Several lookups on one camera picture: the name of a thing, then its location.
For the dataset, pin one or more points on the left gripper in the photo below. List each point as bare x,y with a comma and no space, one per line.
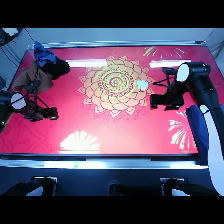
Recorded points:
50,113

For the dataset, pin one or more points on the black garment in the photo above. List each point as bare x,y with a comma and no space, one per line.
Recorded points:
58,68

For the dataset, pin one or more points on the brown garment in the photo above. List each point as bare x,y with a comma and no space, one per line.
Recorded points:
33,77

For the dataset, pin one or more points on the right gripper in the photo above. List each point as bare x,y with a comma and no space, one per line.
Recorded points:
157,100

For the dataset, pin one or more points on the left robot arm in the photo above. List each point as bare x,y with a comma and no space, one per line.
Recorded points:
7,104

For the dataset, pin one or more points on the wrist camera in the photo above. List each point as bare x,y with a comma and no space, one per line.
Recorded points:
33,86
169,76

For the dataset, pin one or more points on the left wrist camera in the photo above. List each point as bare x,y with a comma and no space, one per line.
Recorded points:
33,86

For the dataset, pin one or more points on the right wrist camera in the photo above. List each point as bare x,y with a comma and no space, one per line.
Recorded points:
169,76

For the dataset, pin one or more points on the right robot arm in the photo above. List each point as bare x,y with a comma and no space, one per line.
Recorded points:
200,85

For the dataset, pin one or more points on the silver frame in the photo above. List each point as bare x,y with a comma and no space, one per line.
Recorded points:
110,163

